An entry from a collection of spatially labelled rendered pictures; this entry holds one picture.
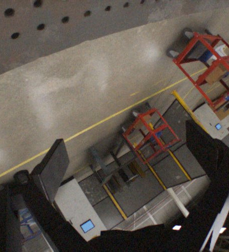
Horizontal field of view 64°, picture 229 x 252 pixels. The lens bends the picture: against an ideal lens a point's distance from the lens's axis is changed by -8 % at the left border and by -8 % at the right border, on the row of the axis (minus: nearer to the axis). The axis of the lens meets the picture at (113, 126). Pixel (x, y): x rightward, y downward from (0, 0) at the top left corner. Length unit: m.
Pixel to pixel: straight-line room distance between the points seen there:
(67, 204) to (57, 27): 5.53
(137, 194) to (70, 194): 2.34
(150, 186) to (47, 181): 6.95
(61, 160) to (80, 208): 5.60
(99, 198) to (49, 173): 6.50
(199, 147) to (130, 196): 6.69
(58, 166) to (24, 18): 0.27
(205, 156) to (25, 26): 0.35
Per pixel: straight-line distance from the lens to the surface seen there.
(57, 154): 0.19
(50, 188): 0.17
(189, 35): 2.48
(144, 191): 7.02
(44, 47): 0.44
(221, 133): 10.46
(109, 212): 6.68
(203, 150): 0.17
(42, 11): 0.39
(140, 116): 3.49
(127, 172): 4.21
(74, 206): 5.79
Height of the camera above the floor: 1.01
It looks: 15 degrees down
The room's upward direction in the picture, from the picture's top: 145 degrees clockwise
